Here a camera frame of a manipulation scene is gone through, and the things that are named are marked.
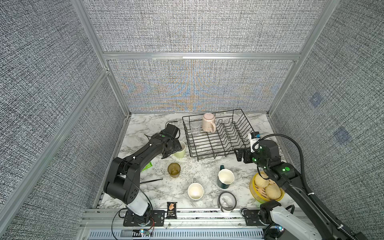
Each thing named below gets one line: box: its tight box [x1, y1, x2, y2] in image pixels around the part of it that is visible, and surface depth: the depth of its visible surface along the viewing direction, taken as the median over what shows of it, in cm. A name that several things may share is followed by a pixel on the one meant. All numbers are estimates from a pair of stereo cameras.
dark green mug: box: [217, 164, 235, 189], surface depth 82 cm
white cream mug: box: [187, 178, 204, 201], surface depth 78 cm
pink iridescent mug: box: [202, 112, 217, 134], surface depth 100 cm
